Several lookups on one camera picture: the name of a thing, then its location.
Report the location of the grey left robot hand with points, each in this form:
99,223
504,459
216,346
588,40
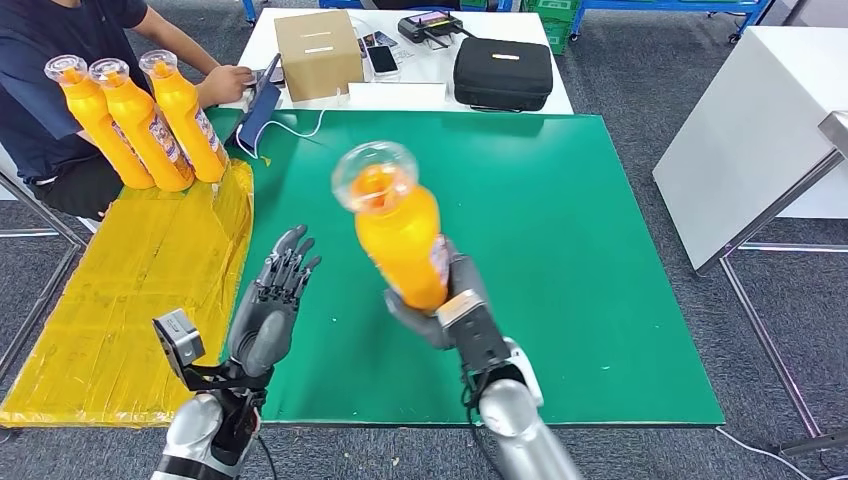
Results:
265,331

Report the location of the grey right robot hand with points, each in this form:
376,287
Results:
467,278

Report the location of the orange detergent bottle clear cap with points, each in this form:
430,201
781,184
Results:
397,245
142,129
93,119
185,122

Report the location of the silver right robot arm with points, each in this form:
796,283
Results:
517,424

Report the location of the green table mat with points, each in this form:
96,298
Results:
530,232

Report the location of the yellow taped cardboard mat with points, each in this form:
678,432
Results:
112,278

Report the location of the flat white box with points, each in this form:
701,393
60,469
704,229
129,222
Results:
397,96

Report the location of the black zipped carrying case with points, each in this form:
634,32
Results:
503,74

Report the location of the tablet in blue case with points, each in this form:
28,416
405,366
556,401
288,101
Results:
260,122

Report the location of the smartphone with dark screen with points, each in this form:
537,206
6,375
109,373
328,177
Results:
382,60

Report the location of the dark printed card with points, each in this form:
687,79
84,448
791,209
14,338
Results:
385,40
362,48

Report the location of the black remote controller with screen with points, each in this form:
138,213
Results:
427,26

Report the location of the green plastic crate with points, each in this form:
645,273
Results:
556,10
558,38

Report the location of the brown cardboard box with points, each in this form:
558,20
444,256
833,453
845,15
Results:
318,58

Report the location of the person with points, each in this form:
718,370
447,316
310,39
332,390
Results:
33,60

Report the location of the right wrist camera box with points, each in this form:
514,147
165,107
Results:
477,338

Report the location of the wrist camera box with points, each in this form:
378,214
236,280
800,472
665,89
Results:
477,338
177,338

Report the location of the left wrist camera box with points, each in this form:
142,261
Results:
177,338

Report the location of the grey metal frame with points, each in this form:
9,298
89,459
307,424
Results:
40,212

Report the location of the white table steel frame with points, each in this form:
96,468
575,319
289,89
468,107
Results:
742,142

